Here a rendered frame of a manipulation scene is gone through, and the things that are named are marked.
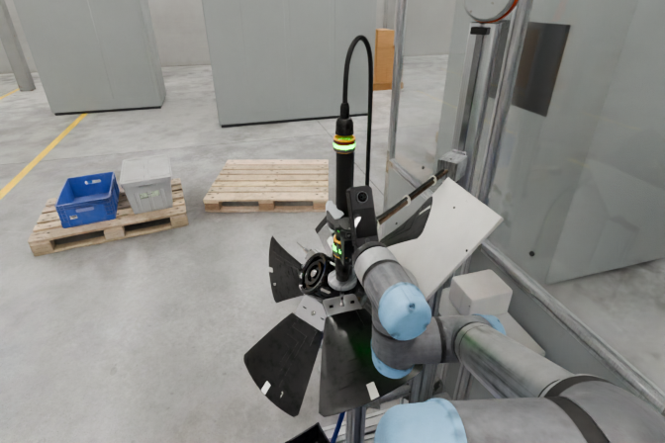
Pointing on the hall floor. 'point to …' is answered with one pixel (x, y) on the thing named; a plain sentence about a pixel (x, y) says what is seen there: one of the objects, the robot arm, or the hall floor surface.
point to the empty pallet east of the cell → (270, 185)
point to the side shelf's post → (463, 385)
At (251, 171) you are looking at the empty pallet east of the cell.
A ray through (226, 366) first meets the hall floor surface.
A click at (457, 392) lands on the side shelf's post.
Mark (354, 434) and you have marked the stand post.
